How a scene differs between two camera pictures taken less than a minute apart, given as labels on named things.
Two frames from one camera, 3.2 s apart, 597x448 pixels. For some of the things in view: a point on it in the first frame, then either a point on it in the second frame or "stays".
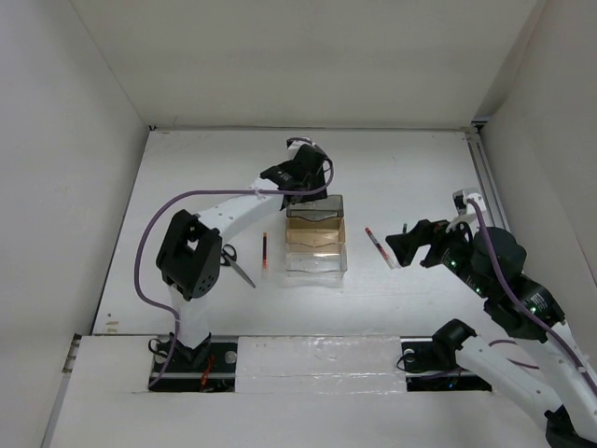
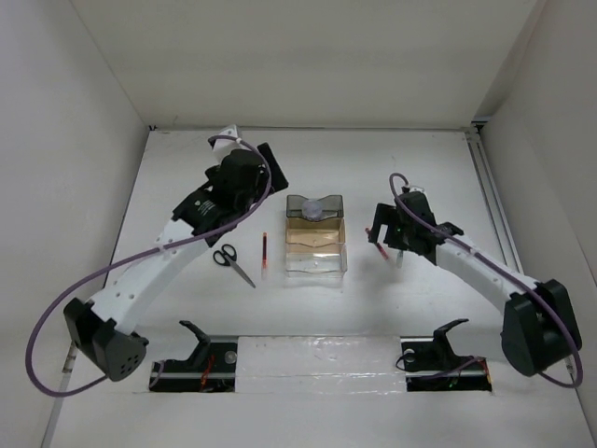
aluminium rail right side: x=493 y=201 stays
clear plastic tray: x=319 y=259 stays
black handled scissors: x=228 y=258 stays
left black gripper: x=312 y=197 → x=277 y=181
